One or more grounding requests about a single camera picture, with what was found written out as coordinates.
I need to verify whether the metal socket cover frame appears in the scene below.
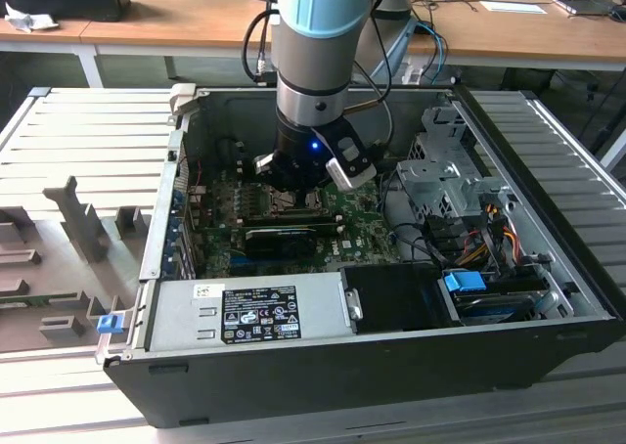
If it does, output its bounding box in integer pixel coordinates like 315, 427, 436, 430
266, 188, 328, 215

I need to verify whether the metal CPU socket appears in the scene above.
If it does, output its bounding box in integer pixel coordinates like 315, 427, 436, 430
258, 182, 334, 218

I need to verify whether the green RAM stick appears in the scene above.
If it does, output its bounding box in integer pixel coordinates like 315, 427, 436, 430
243, 221, 344, 236

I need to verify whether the black graphics card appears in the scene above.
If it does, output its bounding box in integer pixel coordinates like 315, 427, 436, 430
243, 228, 320, 258

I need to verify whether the green motherboard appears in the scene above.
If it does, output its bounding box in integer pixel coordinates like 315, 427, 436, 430
188, 162, 407, 279

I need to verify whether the beige plastic case latch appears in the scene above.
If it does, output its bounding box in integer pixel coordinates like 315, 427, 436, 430
169, 83, 199, 118

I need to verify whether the silver metal latch plate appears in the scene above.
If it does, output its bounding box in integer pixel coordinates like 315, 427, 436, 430
343, 289, 366, 322

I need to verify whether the silver power supply unit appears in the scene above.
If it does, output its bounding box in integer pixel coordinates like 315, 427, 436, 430
146, 270, 353, 352

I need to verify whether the blue disk carrier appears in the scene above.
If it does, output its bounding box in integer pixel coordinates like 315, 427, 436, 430
442, 271, 487, 296

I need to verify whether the wooden office desk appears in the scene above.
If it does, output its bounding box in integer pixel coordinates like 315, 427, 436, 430
0, 0, 626, 72

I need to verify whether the black open PC case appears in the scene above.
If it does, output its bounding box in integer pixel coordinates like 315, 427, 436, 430
101, 84, 626, 429

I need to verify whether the grey parts rack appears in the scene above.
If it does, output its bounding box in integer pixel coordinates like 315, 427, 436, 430
0, 174, 154, 353

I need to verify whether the dark hard disk drive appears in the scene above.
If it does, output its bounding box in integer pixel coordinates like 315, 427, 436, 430
448, 287, 552, 327

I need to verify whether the blue case latch clip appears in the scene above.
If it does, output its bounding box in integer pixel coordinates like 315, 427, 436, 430
96, 315, 123, 336

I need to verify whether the white flat desk panel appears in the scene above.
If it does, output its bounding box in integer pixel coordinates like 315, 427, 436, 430
478, 0, 550, 17

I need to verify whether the crumpled white paper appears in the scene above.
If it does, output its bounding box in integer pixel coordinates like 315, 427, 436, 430
3, 1, 61, 34

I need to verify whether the dark tablet on desk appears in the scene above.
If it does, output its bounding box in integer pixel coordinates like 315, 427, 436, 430
552, 0, 620, 19

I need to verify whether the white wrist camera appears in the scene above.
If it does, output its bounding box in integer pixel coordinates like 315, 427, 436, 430
324, 155, 379, 194

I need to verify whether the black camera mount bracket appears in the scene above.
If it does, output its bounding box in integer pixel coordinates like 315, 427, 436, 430
312, 120, 374, 174

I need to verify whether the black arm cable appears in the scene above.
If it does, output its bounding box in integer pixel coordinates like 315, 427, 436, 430
242, 8, 278, 85

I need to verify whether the black wire connector bundle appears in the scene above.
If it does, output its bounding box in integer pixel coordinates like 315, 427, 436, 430
422, 215, 471, 265

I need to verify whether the blue cable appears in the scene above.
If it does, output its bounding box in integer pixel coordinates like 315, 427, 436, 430
414, 21, 450, 82

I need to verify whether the yellow red wire bundle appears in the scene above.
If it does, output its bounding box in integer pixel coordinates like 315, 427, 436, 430
459, 203, 522, 269

